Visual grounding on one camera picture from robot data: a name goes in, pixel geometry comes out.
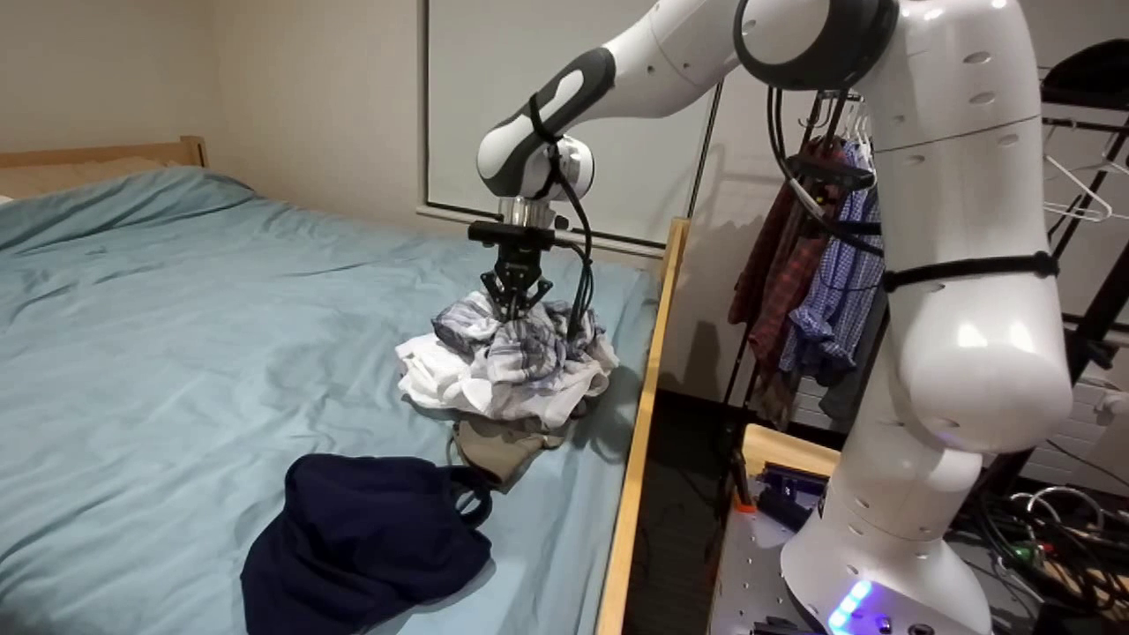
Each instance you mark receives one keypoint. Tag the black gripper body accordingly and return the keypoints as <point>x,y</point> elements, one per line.
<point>516,263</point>

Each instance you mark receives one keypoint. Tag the grey white checked cloth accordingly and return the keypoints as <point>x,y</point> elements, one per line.
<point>516,341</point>

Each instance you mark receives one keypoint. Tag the navy blue cloth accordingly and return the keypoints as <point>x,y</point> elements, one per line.
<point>364,541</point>

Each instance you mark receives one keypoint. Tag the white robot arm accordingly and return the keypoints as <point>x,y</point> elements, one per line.
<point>974,352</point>

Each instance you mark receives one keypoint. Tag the black clothes rack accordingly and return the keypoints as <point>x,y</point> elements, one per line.
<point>754,341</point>

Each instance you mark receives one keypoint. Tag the hanging clothes on rack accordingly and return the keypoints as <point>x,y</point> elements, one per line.
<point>780,268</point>

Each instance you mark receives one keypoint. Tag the grey beige cloth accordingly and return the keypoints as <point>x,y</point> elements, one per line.
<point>508,451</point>

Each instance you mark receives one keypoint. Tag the bed with teal sheet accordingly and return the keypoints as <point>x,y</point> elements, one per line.
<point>640,446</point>

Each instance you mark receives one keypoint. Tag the wooden tool box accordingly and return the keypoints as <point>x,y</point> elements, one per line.
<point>787,451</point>

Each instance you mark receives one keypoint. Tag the blue hanging shirt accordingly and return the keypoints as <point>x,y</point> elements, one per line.
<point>843,292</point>

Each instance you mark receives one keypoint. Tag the light blue bed sheet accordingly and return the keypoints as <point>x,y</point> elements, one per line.
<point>178,390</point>

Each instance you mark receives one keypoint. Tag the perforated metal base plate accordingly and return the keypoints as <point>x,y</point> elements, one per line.
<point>754,575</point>

